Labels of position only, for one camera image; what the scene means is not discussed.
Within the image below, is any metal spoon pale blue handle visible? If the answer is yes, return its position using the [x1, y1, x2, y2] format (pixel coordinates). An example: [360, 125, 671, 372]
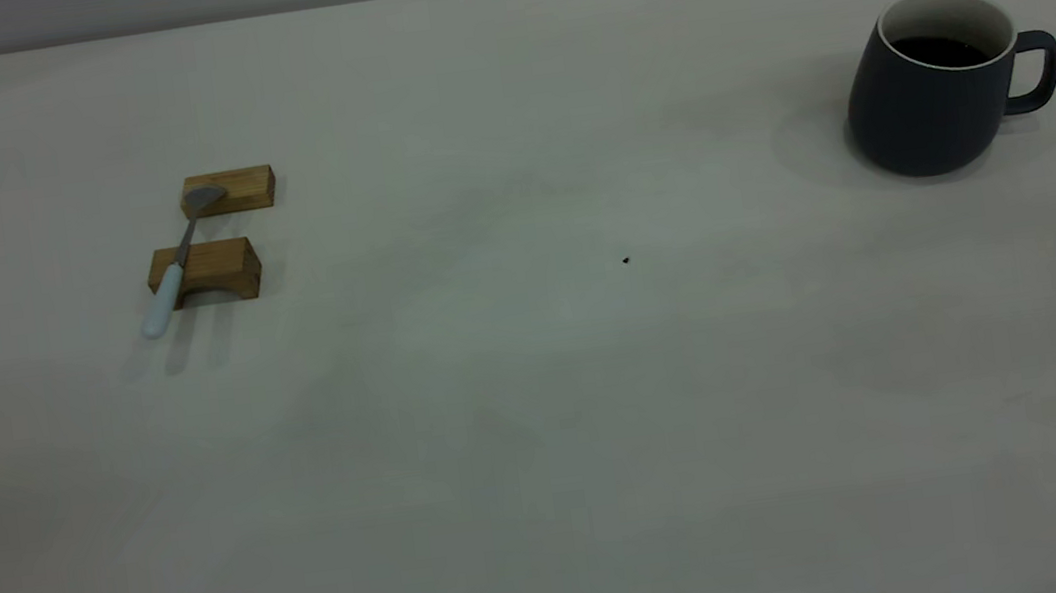
[125, 181, 245, 341]

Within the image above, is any dark grey ceramic mug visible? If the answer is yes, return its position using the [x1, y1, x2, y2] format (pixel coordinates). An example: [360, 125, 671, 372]
[833, 0, 1056, 187]

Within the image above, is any dark coffee liquid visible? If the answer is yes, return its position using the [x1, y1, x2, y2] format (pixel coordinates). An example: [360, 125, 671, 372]
[890, 28, 994, 76]

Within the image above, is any flat rectangular wooden block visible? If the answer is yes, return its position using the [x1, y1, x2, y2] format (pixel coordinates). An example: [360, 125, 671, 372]
[177, 164, 279, 221]

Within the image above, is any arched wooden block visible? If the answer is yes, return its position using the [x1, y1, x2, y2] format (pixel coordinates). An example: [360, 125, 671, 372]
[143, 234, 266, 313]

